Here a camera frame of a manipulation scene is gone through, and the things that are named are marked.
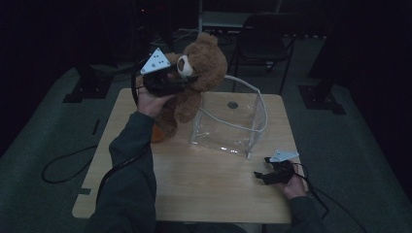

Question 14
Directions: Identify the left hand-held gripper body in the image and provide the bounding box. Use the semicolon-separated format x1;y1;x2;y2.
140;48;187;97

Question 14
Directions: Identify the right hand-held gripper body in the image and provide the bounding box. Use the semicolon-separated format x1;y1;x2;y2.
268;150;300;185

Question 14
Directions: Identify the brown teddy bear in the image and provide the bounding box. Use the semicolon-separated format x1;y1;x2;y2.
135;32;229;140

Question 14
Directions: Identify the transparent bag with white trim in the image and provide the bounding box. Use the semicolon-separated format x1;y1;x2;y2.
189;74;269;160

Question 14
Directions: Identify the orange plush toy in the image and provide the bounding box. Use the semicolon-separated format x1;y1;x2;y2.
150;124;166;144

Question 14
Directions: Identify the person's right hand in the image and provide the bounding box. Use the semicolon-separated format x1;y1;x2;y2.
279;164;308;200

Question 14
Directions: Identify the person's left hand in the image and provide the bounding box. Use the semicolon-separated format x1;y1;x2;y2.
136;85;176;119

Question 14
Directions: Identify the black stand base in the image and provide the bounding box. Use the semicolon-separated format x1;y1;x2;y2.
297;83;347;116
62;62;115;104

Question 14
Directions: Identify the black folding chair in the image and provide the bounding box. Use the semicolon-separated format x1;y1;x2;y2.
226;12;298;97

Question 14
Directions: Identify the right hand-held gripper cable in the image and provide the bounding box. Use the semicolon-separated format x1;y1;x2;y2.
292;161;367;233

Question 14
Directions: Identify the hand-held gripper cable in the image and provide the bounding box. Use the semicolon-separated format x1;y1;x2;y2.
292;161;367;233
95;64;153;205

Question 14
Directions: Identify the left hand-held gripper cable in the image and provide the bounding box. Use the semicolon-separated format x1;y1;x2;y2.
95;64;153;205

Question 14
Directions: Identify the black loose cable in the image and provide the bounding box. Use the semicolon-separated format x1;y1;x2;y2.
41;144;98;184

